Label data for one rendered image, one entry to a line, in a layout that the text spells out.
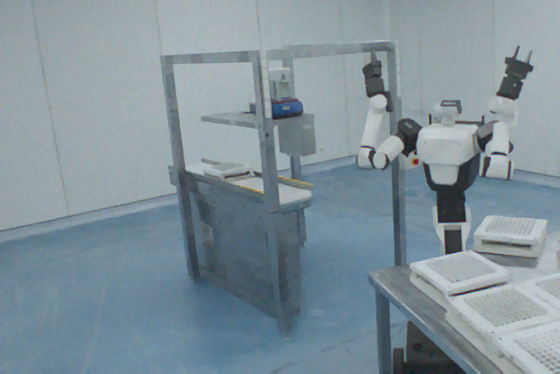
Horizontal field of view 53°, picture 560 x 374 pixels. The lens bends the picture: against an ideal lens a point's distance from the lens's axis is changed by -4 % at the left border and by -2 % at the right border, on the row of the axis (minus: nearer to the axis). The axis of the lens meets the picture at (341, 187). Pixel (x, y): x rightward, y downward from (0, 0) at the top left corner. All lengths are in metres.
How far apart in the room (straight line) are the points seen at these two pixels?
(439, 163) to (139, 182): 4.24
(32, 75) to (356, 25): 3.89
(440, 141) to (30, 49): 4.34
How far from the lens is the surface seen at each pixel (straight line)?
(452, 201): 2.71
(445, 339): 1.65
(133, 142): 6.25
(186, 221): 4.05
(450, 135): 2.61
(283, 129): 3.28
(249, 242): 3.55
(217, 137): 6.58
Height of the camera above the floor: 1.64
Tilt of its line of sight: 15 degrees down
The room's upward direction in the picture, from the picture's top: 4 degrees counter-clockwise
